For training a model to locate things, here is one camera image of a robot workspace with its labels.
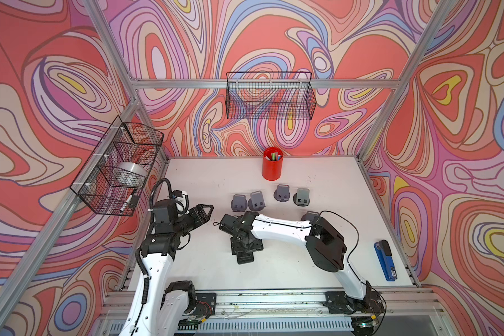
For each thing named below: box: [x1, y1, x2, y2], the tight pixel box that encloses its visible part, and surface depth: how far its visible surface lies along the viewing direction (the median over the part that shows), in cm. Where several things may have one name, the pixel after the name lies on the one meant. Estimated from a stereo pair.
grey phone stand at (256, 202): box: [247, 190, 266, 212], surface depth 98 cm
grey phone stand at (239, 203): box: [231, 193, 248, 213], surface depth 98 cm
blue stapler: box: [373, 239, 398, 282], surface depth 82 cm
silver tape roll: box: [110, 161, 149, 188], surface depth 73 cm
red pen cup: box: [261, 147, 284, 181], surface depth 109 cm
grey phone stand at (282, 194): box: [273, 184, 291, 203], surface depth 101 cm
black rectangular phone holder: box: [230, 236, 264, 265], surface depth 79 cm
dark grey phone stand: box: [292, 187, 311, 207], surface depth 101 cm
